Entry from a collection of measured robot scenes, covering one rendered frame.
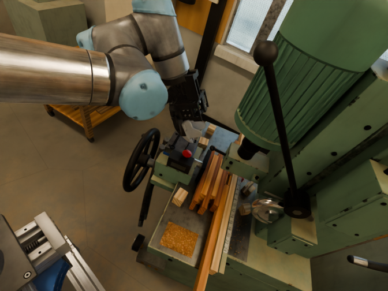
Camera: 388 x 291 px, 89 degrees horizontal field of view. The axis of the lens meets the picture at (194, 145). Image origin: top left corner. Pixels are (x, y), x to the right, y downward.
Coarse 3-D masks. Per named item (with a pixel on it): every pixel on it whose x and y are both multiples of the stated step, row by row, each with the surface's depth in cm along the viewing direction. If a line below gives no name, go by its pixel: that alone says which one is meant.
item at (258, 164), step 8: (232, 144) 65; (232, 152) 62; (224, 160) 64; (232, 160) 61; (240, 160) 61; (248, 160) 62; (256, 160) 63; (264, 160) 64; (224, 168) 65; (232, 168) 64; (240, 168) 63; (248, 168) 62; (256, 168) 61; (264, 168) 61; (240, 176) 65; (248, 176) 64; (264, 176) 62
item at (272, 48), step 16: (256, 48) 28; (272, 48) 27; (272, 64) 29; (272, 80) 30; (272, 96) 32; (288, 144) 38; (288, 160) 40; (288, 176) 43; (288, 192) 50; (304, 192) 48; (288, 208) 48; (304, 208) 46
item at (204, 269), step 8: (224, 200) 65; (216, 216) 61; (216, 224) 60; (208, 232) 61; (216, 232) 58; (208, 240) 57; (216, 240) 57; (208, 248) 55; (208, 256) 53; (200, 264) 54; (208, 264) 52; (200, 272) 51; (208, 272) 51; (200, 280) 49; (200, 288) 48
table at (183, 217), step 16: (208, 144) 86; (224, 144) 88; (192, 176) 73; (176, 192) 67; (192, 192) 69; (176, 208) 64; (208, 208) 67; (160, 224) 60; (176, 224) 61; (192, 224) 62; (208, 224) 63; (160, 240) 57; (160, 256) 58; (176, 256) 55; (192, 256) 56
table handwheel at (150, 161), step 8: (152, 128) 79; (144, 136) 73; (152, 136) 79; (160, 136) 90; (144, 144) 72; (136, 152) 69; (144, 152) 81; (152, 152) 95; (136, 160) 70; (144, 160) 80; (152, 160) 82; (128, 168) 69; (136, 168) 79; (144, 168) 94; (128, 176) 70; (144, 176) 93; (128, 184) 73; (136, 184) 86
